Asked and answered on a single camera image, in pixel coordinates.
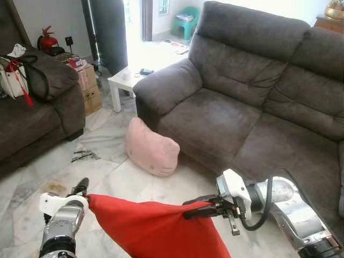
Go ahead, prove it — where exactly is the small red blue box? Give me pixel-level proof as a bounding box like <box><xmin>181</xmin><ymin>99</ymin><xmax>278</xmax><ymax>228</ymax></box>
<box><xmin>68</xmin><ymin>56</ymin><xmax>87</xmax><ymax>68</ymax></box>

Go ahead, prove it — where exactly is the plain brown cardboard box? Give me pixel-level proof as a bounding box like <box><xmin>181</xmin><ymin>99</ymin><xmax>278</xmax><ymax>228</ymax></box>
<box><xmin>81</xmin><ymin>85</ymin><xmax>103</xmax><ymax>116</ymax></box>

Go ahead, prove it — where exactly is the white handbag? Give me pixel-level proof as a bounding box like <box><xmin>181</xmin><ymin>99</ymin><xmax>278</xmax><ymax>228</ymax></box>
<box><xmin>0</xmin><ymin>58</ymin><xmax>31</xmax><ymax>99</ymax></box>

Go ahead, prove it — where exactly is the dark brown fabric sofa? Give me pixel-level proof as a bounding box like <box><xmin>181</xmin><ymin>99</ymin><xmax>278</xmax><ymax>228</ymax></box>
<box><xmin>0</xmin><ymin>0</ymin><xmax>86</xmax><ymax>176</ymax></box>

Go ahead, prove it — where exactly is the teal plastic stool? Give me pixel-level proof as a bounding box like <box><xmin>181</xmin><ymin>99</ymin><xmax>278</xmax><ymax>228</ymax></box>
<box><xmin>173</xmin><ymin>6</ymin><xmax>200</xmax><ymax>40</ymax></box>

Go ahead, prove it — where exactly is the teal framed window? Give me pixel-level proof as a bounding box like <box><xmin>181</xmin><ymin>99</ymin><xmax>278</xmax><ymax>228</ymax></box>
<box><xmin>157</xmin><ymin>0</ymin><xmax>170</xmax><ymax>16</ymax></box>

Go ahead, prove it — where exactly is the pink cat face pillow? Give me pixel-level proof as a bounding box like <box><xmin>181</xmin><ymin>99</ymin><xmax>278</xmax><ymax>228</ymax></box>
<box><xmin>124</xmin><ymin>116</ymin><xmax>181</xmax><ymax>177</ymax></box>

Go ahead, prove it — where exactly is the brown wooden side cabinet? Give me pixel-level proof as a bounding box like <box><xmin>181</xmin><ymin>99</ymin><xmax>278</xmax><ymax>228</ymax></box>
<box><xmin>314</xmin><ymin>16</ymin><xmax>344</xmax><ymax>34</ymax></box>

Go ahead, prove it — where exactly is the white coffee table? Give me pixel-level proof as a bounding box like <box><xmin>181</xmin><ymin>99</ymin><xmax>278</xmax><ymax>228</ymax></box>
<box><xmin>107</xmin><ymin>63</ymin><xmax>163</xmax><ymax>113</ymax></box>

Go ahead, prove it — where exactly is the dark door leaf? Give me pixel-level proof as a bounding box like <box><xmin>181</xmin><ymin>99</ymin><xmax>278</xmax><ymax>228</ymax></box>
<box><xmin>81</xmin><ymin>0</ymin><xmax>129</xmax><ymax>75</ymax></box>

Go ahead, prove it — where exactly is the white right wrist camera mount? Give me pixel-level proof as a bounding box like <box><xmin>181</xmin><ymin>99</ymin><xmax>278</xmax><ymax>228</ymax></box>
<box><xmin>216</xmin><ymin>168</ymin><xmax>254</xmax><ymax>208</ymax></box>

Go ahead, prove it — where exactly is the red fire extinguisher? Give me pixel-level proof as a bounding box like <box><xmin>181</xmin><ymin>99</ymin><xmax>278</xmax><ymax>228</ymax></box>
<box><xmin>37</xmin><ymin>25</ymin><xmax>59</xmax><ymax>52</ymax></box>

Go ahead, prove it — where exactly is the red tassel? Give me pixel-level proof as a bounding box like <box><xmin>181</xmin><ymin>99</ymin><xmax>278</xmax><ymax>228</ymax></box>
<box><xmin>10</xmin><ymin>59</ymin><xmax>34</xmax><ymax>107</ymax></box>

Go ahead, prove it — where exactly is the pink packets pile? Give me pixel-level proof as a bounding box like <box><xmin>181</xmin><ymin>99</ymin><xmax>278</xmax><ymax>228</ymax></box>
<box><xmin>56</xmin><ymin>51</ymin><xmax>82</xmax><ymax>63</ymax></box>

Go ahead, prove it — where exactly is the white grey folded bundle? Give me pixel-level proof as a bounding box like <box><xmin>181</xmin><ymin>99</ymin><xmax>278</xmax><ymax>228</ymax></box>
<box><xmin>176</xmin><ymin>13</ymin><xmax>195</xmax><ymax>23</ymax></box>

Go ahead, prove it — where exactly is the brown door frame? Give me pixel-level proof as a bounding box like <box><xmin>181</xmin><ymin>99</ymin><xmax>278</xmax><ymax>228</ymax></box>
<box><xmin>140</xmin><ymin>0</ymin><xmax>154</xmax><ymax>42</ymax></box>

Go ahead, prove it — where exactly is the cardboard box with red tape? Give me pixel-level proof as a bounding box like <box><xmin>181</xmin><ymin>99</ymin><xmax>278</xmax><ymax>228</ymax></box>
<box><xmin>75</xmin><ymin>63</ymin><xmax>99</xmax><ymax>92</ymax></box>

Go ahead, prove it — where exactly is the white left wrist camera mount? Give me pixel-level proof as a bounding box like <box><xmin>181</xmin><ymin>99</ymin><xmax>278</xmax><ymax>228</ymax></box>
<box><xmin>39</xmin><ymin>192</ymin><xmax>90</xmax><ymax>216</ymax></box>

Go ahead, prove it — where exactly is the red pillow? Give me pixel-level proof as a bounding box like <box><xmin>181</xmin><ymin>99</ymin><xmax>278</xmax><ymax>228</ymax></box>
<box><xmin>85</xmin><ymin>193</ymin><xmax>232</xmax><ymax>258</ymax></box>

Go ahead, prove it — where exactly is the grey brown two-seat sofa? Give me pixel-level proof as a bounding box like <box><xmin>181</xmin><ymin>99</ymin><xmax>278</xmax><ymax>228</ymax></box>
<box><xmin>133</xmin><ymin>0</ymin><xmax>344</xmax><ymax>238</ymax></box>

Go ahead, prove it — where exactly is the golden ornamental bowl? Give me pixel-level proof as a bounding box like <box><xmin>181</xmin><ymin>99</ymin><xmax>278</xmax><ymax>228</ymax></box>
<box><xmin>325</xmin><ymin>0</ymin><xmax>344</xmax><ymax>20</ymax></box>

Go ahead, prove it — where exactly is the black bag strap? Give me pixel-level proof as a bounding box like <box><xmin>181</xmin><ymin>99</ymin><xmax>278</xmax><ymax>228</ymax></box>
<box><xmin>2</xmin><ymin>53</ymin><xmax>51</xmax><ymax>102</ymax></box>

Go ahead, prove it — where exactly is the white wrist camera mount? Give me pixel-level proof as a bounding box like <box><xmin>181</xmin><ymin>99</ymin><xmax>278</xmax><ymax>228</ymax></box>
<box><xmin>216</xmin><ymin>168</ymin><xmax>254</xmax><ymax>208</ymax></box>
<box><xmin>39</xmin><ymin>192</ymin><xmax>90</xmax><ymax>216</ymax></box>

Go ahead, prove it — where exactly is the white crumpled tissue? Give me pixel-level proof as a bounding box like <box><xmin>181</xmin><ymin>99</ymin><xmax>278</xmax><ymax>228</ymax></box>
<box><xmin>8</xmin><ymin>44</ymin><xmax>28</xmax><ymax>58</ymax></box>

